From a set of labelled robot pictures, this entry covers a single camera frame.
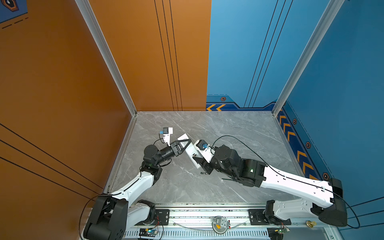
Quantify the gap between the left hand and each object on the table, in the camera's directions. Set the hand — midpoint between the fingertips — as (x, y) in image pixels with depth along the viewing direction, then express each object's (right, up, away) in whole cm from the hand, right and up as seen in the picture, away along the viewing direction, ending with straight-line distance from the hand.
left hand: (191, 142), depth 71 cm
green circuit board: (-21, -43, 0) cm, 48 cm away
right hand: (+2, -5, -5) cm, 7 cm away
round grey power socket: (+13, -36, -6) cm, 39 cm away
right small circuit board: (+43, -41, -2) cm, 60 cm away
